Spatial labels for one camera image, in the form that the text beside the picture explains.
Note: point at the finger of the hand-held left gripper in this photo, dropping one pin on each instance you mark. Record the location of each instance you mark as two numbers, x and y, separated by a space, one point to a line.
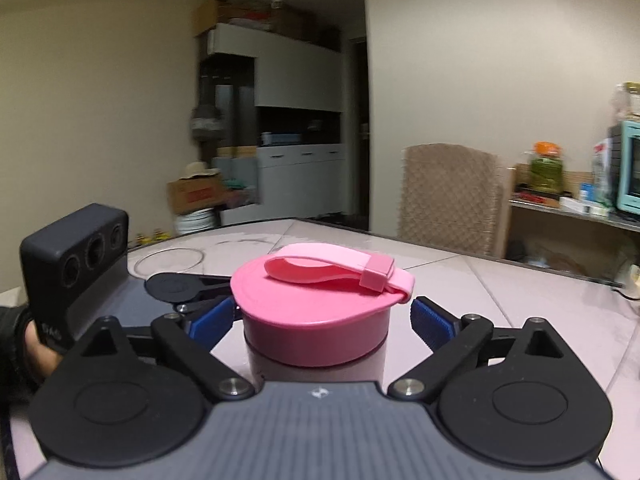
215 284
200 305

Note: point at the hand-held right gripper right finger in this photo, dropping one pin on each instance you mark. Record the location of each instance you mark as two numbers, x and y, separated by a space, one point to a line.
430 327

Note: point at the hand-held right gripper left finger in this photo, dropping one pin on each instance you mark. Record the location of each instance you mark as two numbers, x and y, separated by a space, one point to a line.
212 322

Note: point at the person's left forearm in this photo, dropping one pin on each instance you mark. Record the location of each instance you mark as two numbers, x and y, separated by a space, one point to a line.
12 350

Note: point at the person's left hand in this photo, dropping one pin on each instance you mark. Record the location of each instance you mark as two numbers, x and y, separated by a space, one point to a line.
45 357

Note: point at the clear glass bowl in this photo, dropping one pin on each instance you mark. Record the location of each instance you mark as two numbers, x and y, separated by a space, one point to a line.
170 252

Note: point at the stack of white plates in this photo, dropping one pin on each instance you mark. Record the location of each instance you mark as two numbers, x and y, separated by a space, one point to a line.
196 221

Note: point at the brown cardboard box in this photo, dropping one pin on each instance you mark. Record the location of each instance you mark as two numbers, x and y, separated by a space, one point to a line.
195 195

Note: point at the straw hat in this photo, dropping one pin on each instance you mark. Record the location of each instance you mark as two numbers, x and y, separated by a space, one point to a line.
200 170

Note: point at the chair with quilted beige cover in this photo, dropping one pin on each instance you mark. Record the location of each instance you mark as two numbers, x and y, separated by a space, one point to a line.
447 200

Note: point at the wooden shelf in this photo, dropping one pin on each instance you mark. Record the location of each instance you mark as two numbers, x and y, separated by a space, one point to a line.
560 230

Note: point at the white and grey cabinet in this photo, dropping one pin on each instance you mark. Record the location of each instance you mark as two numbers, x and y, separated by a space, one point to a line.
300 110

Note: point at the green jar with orange lid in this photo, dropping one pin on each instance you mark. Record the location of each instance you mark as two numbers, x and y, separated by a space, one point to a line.
546 170

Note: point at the flat white box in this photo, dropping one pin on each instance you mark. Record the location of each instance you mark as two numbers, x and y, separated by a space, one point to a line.
582 205

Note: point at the dark wooden door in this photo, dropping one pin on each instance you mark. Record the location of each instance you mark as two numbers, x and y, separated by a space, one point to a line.
360 135

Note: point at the red and white snack packet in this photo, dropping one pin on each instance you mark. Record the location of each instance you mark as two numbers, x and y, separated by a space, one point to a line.
602 170

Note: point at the teal toaster oven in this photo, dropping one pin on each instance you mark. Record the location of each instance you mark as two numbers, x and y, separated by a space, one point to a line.
629 170

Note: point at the cardboard boxes atop cabinet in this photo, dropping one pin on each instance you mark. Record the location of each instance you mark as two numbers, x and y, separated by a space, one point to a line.
250 15

